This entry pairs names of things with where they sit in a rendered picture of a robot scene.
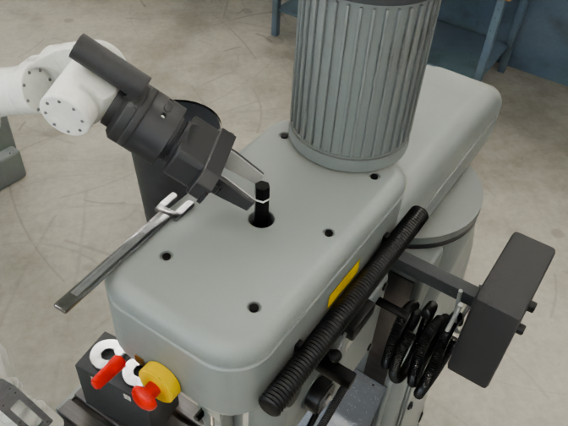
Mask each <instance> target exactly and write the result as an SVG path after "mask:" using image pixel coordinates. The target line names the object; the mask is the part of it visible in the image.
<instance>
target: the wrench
mask: <svg viewBox="0 0 568 426"><path fill-rule="evenodd" d="M176 199H177V194H175V193H173V192H172V193H170V194H169V195H168V196H167V197H166V198H165V199H164V200H163V201H162V202H161V203H160V204H159V205H158V206H157V207H156V208H155V211H156V212H158V213H157V214H156V215H155V216H153V217H152V218H151V219H150V220H149V221H147V222H146V223H145V224H144V225H143V226H142V227H141V228H140V229H139V230H138V231H137V232H136V233H135V234H133V235H132V236H131V237H130V238H129V239H128V240H126V241H125V242H124V243H123V244H122V245H121V246H119V247H118V248H117V249H116V250H115V251H114V252H112V253H111V254H110V255H109V256H108V257H107V258H106V259H104V260H103V261H102V262H101V263H100V264H99V265H98V266H97V267H96V268H95V269H94V270H92V271H91V272H90V273H89V274H88V275H87V276H85V277H84V278H83V279H82V280H81V281H80V282H79V283H77V284H76V285H75V286H74V287H73V288H72V289H70V290H69V291H68V292H67V293H66V294H65V295H63V296H62V297H61V298H60V299H59V300H58V301H56V302H55V303H54V304H53V306H54V308H55V309H57V310H59V311H61V312H62V313H64V314H66V313H67V312H68V311H70V310H71V309H72V308H73V307H74V306H75V305H76V304H77V303H79V302H80V301H81V300H82V299H83V298H84V297H85V296H86V295H87V294H89V293H90V292H91V291H92V290H93V289H94V288H95V287H97V286H98V285H99V284H100V283H101V282H102V281H103V280H104V279H105V278H107V277H108V276H109V275H110V274H111V273H112V272H113V271H114V270H116V269H117V268H118V267H119V266H120V264H122V262H124V261H125V260H126V259H127V258H128V257H129V256H130V255H131V254H133V253H134V252H135V251H136V250H137V249H138V248H139V247H140V246H141V245H143V244H144V243H145V242H146V241H147V240H148V239H149V238H151V237H152V236H153V235H154V234H155V233H156V232H157V231H158V230H159V229H161V228H162V227H163V226H164V225H165V224H166V223H167V222H168V221H170V219H172V220H174V221H178V220H179V219H180V218H181V217H183V216H184V215H185V214H186V213H187V212H188V211H190V210H191V209H192V208H193V207H194V202H193V201H191V200H188V201H187V202H186V203H184V204H183V205H182V206H181V207H180V208H179V209H178V210H176V211H174V210H171V209H169V208H167V207H168V206H170V205H171V204H172V203H173V202H174V201H175V200H176Z"/></svg>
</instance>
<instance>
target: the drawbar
mask: <svg viewBox="0 0 568 426"><path fill-rule="evenodd" d="M254 195H255V197H254V198H255V199H257V200H260V201H265V200H267V199H268V198H269V197H270V185H269V183H267V182H265V181H259V182H257V183H256V184H255V191H254ZM268 217H269V200H268V201H266V202H264V203H260V202H258V201H255V202H254V227H259V228H265V227H268Z"/></svg>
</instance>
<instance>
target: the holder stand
mask: <svg viewBox="0 0 568 426"><path fill-rule="evenodd" d="M122 353H123V349H122V348H121V347H120V345H119V344H118V341H117V338H116V337H115V336H114V335H112V334H110V333H108V332H106V331H105V332H104V333H103V334H102V335H101V336H100V337H99V338H98V339H97V341H96V342H95V343H94V344H93V345H92V346H91V347H90V349H89V350H88V351H87V352H86V353H85V354H84V356H83V357H82V358H81V359H80V360H79V361H78V362H77V363H76V364H75V368H76V370H77V374H78V376H79V381H80V384H81V387H82V390H83V392H84V396H85V400H86V403H87V404H89V405H91V406H92V407H94V408H96V409H98V410H100V411H101V412H104V413H105V414H107V415H109V416H110V417H112V418H115V419H116V420H118V421H119V422H121V423H124V424H126V425H128V426H164V424H165V423H166V421H167V420H168V419H169V418H170V416H171V415H172V413H173V412H174V410H175V409H176V407H177V406H178V404H179V402H178V395H177V397H176V398H175V399H174V400H173V401H172V402H169V403H166V402H163V401H160V400H158V399H157V398H156V399H155V400H156V403H157V407H156V409H155V410H152V411H146V410H144V409H142V408H140V407H139V406H138V405H137V404H136V403H135V402H134V400H133V397H132V389H133V388H134V387H135V386H136V385H139V386H141V387H144V386H143V384H142V383H141V381H140V378H139V371H140V370H141V369H142V368H143V366H142V365H140V364H139V363H137V362H136V361H135V360H134V359H132V358H131V357H129V358H128V359H127V360H126V361H125V362H126V367H125V368H124V369H122V370H121V371H120V372H119V373H118V374H117V375H116V376H114V377H113V378H112V379H111V380H110V381H109V382H108V383H107V384H105V385H104V386H103V387H102V388H101V389H100V390H99V389H95V388H94V387H93V386H92V385H91V381H90V380H91V379H92V378H93V377H94V376H95V375H96V374H97V373H98V372H99V371H100V370H101V369H102V368H103V367H104V366H105V365H106V364H107V363H108V362H109V361H110V359H111V358H112V357H113V356H114V355H119V356H120V355H121V354H122Z"/></svg>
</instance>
